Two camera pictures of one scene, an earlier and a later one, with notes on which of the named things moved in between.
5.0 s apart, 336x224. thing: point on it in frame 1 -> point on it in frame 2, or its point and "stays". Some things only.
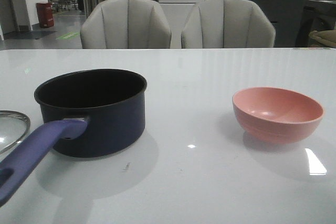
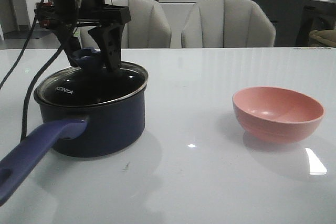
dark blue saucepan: (89, 113) stays
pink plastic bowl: (274, 115) stays
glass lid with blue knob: (13, 126) -> (90, 83)
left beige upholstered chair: (126, 22) stays
